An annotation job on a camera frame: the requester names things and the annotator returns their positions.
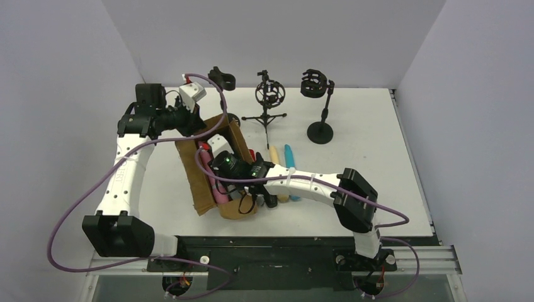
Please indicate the brown cardboard box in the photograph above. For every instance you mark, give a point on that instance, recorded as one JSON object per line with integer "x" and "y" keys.
{"x": 200, "y": 185}

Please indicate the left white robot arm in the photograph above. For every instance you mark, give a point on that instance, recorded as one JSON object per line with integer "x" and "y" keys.
{"x": 115, "y": 230}

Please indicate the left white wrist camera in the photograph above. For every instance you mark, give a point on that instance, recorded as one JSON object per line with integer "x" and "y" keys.
{"x": 190, "y": 94}

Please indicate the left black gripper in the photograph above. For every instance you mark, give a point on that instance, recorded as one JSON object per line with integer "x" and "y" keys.
{"x": 196, "y": 123}

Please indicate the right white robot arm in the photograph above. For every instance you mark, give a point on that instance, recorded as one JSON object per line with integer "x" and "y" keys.
{"x": 348, "y": 193}

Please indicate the shock mount stand round base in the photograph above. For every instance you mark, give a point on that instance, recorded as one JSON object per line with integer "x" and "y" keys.
{"x": 315, "y": 85}

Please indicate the clip mic stand round base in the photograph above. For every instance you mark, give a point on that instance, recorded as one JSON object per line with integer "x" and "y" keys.
{"x": 226, "y": 82}

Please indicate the cream microphone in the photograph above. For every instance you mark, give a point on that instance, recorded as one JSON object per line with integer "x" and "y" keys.
{"x": 282, "y": 198}

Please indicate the tripod shock mount stand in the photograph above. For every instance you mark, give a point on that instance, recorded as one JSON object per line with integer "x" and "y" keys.
{"x": 269, "y": 94}

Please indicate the red glitter microphone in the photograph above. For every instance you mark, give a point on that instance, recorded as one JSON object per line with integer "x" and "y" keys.
{"x": 253, "y": 155}

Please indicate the blue microphone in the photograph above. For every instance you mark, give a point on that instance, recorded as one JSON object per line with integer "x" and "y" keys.
{"x": 289, "y": 156}

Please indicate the black microphone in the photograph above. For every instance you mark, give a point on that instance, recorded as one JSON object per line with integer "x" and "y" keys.
{"x": 261, "y": 192}

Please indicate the pink microphone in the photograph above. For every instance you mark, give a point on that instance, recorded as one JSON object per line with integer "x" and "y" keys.
{"x": 218, "y": 192}

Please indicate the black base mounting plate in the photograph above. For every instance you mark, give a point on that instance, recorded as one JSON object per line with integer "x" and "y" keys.
{"x": 279, "y": 263}

